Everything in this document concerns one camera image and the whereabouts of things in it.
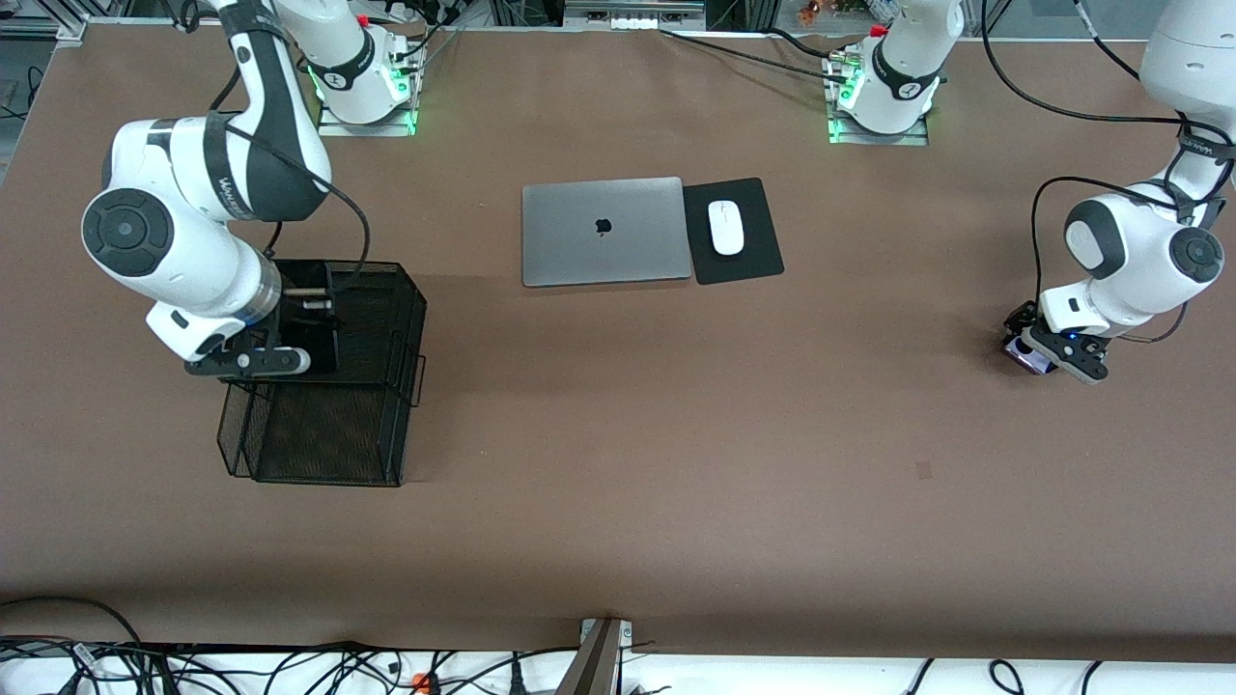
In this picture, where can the aluminium frame profile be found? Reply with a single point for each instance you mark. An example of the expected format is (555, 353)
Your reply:
(72, 29)

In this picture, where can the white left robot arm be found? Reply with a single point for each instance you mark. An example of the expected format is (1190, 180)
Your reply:
(1130, 251)

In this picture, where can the grey metal camera post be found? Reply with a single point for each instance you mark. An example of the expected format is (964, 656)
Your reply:
(594, 666)

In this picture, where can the grey power strip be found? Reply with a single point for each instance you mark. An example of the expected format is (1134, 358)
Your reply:
(632, 19)

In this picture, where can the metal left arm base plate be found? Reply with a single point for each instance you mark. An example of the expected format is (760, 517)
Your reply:
(879, 141)

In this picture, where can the white computer mouse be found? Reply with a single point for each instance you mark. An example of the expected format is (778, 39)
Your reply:
(726, 227)

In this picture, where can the black mouse pad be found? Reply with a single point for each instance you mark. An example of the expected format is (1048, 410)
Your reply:
(758, 251)

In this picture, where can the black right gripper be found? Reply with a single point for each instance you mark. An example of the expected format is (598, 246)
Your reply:
(301, 326)

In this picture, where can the black mesh two-tier basket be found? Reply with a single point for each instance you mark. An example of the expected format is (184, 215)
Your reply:
(372, 439)

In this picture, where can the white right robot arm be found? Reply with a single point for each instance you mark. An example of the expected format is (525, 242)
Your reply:
(193, 251)

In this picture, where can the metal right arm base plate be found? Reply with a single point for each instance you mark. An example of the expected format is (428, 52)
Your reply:
(367, 130)

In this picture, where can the silver closed laptop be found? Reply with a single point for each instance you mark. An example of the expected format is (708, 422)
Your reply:
(579, 241)

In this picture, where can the lavender flip phone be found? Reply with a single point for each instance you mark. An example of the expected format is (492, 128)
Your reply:
(1038, 365)

